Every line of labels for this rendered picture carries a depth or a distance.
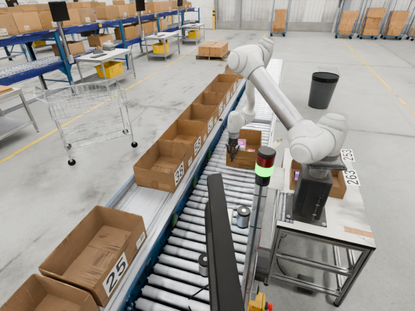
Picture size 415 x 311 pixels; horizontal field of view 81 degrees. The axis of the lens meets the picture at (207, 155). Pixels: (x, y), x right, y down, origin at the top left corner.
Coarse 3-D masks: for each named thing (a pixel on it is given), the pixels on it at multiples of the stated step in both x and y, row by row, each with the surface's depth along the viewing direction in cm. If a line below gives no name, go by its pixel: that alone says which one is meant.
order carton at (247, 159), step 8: (240, 136) 239; (248, 136) 238; (256, 136) 236; (248, 144) 241; (256, 144) 241; (232, 152) 205; (240, 152) 204; (248, 152) 202; (256, 152) 201; (240, 160) 208; (248, 160) 207
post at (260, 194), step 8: (256, 192) 73; (264, 192) 72; (256, 200) 74; (264, 200) 74; (256, 208) 76; (264, 208) 76; (256, 216) 80; (256, 224) 82; (248, 232) 84; (256, 232) 82; (248, 240) 86; (256, 240) 84; (248, 248) 88; (256, 248) 87; (248, 256) 91; (248, 264) 95; (248, 272) 98; (248, 280) 99; (248, 288) 103; (248, 296) 106
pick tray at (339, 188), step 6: (294, 162) 204; (294, 168) 208; (336, 174) 199; (342, 174) 188; (294, 180) 181; (336, 180) 194; (342, 180) 185; (294, 186) 184; (336, 186) 188; (342, 186) 183; (330, 192) 178; (336, 192) 176; (342, 192) 175; (342, 198) 178
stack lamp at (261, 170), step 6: (258, 156) 66; (258, 162) 67; (264, 162) 66; (270, 162) 66; (258, 168) 68; (264, 168) 67; (270, 168) 67; (258, 174) 69; (264, 174) 68; (270, 174) 68
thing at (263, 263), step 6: (258, 252) 104; (264, 252) 104; (270, 252) 106; (258, 258) 102; (264, 258) 102; (270, 258) 103; (258, 264) 100; (264, 264) 100; (258, 270) 99; (264, 270) 99; (264, 276) 99
